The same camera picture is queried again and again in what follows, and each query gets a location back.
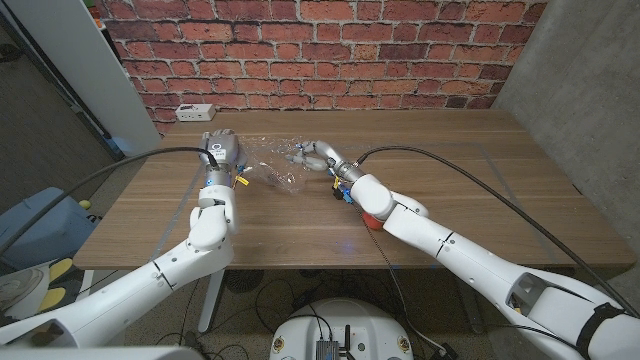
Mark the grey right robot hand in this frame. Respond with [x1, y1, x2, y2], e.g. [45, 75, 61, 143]
[285, 139, 366, 184]

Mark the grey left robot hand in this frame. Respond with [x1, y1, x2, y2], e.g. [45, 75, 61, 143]
[198, 128, 248, 189]

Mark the clear plastic wrap sheet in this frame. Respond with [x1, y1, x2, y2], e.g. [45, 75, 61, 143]
[239, 134, 311, 195]

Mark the red cap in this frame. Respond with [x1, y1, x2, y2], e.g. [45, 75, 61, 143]
[361, 212, 385, 232]

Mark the white power strip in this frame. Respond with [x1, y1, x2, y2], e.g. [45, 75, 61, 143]
[175, 103, 217, 123]

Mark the brick print backdrop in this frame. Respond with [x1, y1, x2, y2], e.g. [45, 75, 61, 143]
[94, 0, 549, 136]

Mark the black round floor fan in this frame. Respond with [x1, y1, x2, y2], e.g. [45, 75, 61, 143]
[223, 269, 265, 295]

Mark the white table leg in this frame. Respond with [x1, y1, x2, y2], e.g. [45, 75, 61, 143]
[198, 269, 226, 334]

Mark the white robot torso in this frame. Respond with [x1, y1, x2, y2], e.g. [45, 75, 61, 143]
[269, 298, 414, 360]

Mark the blue plastic bin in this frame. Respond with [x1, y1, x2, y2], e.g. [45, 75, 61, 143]
[0, 187, 99, 271]

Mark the yellow black pad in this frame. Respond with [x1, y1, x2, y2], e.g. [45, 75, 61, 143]
[38, 257, 75, 312]

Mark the grey table leg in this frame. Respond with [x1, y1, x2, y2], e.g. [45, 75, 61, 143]
[462, 299, 486, 335]

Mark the white robot chest panel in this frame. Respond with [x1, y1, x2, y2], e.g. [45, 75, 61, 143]
[0, 344, 205, 360]

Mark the grey sneaker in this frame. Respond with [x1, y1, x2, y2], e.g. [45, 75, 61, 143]
[0, 267, 46, 315]

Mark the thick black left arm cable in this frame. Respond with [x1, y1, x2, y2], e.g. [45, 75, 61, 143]
[0, 146, 221, 254]

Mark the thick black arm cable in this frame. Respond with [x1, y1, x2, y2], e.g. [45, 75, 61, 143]
[354, 145, 640, 320]
[0, 146, 221, 254]

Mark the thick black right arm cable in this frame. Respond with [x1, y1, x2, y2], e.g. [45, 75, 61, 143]
[354, 145, 640, 320]

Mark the white wall panel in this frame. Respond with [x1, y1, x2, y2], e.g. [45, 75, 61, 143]
[4, 0, 162, 158]

